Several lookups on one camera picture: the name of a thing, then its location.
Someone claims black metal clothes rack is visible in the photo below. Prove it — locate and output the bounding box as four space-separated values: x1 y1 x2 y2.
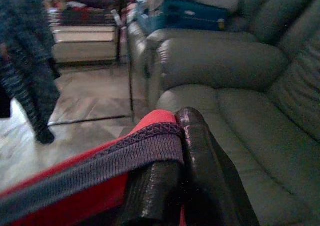
47 8 137 127

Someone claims green leather armchair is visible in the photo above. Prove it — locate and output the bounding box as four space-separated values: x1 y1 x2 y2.
126 20 260 107

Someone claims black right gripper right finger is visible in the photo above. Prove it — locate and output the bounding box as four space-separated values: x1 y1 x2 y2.
174 106 261 226

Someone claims red garment with dark trim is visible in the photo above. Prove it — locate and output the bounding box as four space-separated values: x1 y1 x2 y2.
0 109 187 226

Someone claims green leather sofa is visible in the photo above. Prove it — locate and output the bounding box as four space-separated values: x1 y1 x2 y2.
154 0 320 226

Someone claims blue plaid shirt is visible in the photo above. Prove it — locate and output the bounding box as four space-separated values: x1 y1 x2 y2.
0 0 63 145

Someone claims blue bag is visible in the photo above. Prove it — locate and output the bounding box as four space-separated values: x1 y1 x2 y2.
137 0 230 33

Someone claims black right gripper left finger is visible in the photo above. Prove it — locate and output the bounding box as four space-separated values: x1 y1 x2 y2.
116 159 185 226

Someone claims dark navy hanging garment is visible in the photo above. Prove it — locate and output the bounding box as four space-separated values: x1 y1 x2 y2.
0 84 13 119

